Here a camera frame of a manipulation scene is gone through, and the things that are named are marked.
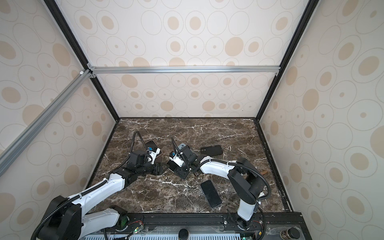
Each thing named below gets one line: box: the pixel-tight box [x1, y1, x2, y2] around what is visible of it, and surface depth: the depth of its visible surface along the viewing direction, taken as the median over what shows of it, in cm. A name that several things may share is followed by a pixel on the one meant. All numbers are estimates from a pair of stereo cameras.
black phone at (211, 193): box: [200, 180, 222, 208], surface depth 85 cm
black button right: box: [288, 227, 300, 239], surface depth 65 cm
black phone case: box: [200, 145, 223, 156], surface depth 105 cm
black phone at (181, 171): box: [166, 159, 190, 180], surface depth 80 cm
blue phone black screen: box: [145, 140, 158, 153], surface depth 105 cm
